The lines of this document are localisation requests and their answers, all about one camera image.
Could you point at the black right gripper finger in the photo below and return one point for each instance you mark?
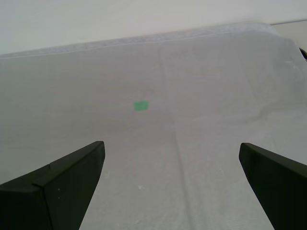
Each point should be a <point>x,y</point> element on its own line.
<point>280,189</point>
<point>55,191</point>

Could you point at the translucent plastic table cover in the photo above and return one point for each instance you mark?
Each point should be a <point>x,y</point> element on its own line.
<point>168,143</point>

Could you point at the green tape square marker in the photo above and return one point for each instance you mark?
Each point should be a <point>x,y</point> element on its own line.
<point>141,106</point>

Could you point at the black round table grommet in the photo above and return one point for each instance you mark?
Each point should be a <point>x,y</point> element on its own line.
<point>304,54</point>

